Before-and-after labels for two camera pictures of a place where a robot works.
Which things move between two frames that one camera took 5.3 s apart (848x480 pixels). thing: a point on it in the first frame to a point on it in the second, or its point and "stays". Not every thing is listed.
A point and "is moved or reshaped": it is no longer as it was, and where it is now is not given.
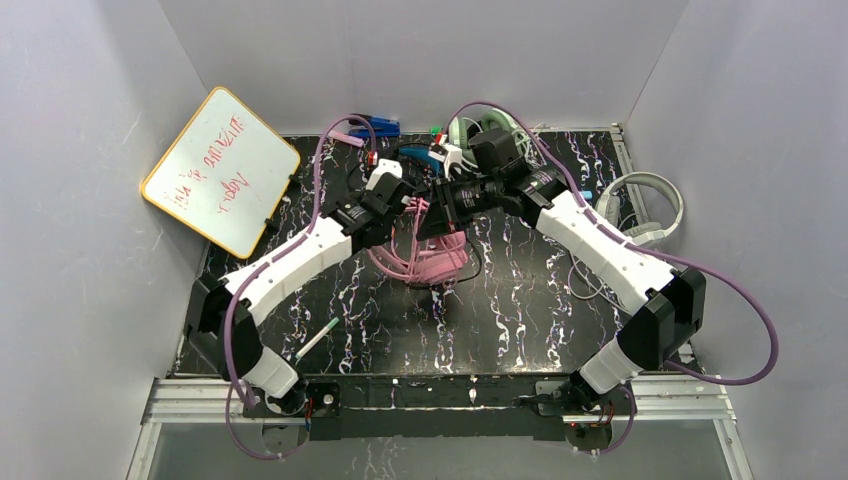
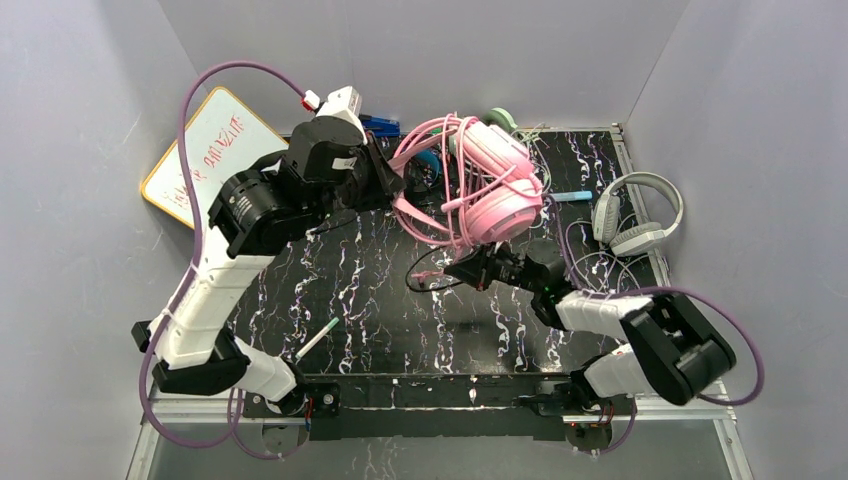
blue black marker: (382, 127) stays
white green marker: (317, 337) stays
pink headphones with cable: (437, 260) is moved or reshaped
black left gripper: (403, 201) to (374, 171)
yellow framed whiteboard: (223, 174) stays
